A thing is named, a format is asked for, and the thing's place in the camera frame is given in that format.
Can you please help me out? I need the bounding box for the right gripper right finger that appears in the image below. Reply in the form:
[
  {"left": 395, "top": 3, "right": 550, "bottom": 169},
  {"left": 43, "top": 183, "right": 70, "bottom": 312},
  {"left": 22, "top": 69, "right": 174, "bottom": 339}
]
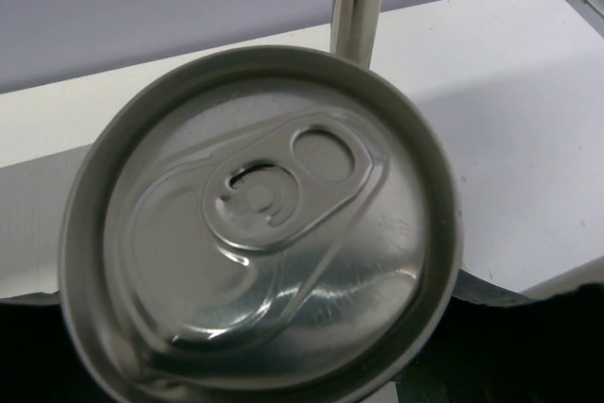
[{"left": 394, "top": 283, "right": 603, "bottom": 402}]

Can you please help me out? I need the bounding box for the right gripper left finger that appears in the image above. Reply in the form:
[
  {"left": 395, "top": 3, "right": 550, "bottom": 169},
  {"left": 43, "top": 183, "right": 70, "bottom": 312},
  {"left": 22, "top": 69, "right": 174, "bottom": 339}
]
[{"left": 1, "top": 293, "right": 112, "bottom": 402}]

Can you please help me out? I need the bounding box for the black energy can front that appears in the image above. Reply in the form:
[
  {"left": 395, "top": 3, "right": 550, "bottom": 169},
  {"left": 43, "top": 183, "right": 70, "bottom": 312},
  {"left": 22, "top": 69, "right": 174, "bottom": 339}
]
[{"left": 58, "top": 45, "right": 462, "bottom": 402}]

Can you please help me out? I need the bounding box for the white two-tier shelf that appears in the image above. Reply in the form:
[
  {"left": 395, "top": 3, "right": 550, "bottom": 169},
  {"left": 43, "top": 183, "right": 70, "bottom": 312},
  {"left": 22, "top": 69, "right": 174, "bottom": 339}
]
[{"left": 1, "top": 0, "right": 603, "bottom": 306}]

